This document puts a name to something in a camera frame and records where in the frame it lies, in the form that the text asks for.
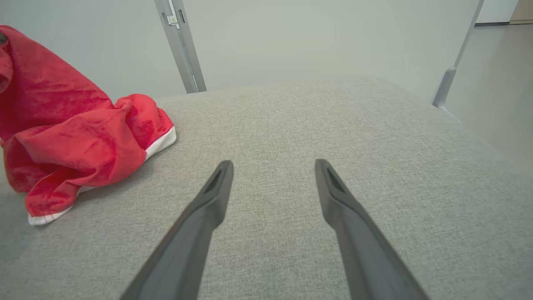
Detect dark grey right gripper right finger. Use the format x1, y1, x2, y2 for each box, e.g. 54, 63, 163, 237
314, 159, 430, 300

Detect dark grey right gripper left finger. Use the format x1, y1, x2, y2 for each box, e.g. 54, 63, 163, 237
120, 160, 234, 300

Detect red shorts with white band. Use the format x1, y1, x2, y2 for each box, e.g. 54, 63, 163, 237
0, 24, 177, 226

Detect grey fabric sofa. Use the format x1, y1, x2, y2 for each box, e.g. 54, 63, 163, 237
0, 77, 533, 300

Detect slim grey post with foot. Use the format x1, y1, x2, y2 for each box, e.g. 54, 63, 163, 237
432, 0, 485, 111

